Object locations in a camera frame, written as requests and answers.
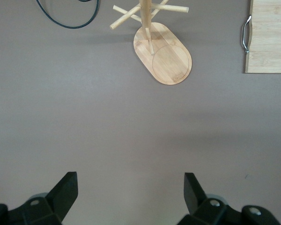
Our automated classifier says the black table cable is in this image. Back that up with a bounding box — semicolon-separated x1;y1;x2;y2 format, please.
36;0;100;29

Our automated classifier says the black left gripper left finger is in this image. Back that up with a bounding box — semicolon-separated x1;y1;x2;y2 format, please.
0;172;79;225

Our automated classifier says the bamboo cutting board metal handle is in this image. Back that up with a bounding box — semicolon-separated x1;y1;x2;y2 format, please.
242;0;281;74

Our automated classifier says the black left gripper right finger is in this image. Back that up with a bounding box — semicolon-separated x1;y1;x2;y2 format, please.
177;172;281;225

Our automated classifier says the wooden mug rack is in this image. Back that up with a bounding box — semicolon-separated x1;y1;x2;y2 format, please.
109;0;192;85

